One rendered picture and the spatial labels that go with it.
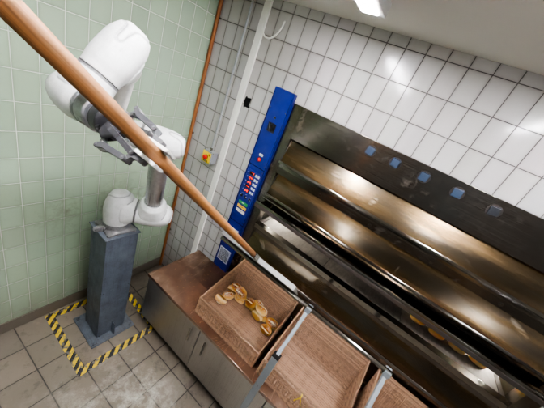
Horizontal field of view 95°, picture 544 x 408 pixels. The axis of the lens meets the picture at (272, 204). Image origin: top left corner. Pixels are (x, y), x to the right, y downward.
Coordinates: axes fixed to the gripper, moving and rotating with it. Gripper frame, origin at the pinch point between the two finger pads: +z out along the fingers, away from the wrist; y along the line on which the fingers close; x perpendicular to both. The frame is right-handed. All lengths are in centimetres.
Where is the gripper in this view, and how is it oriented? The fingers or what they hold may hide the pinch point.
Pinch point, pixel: (155, 155)
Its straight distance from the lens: 58.9
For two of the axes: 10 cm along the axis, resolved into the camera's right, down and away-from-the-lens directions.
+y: -6.1, 7.6, -2.3
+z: 7.8, 5.2, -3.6
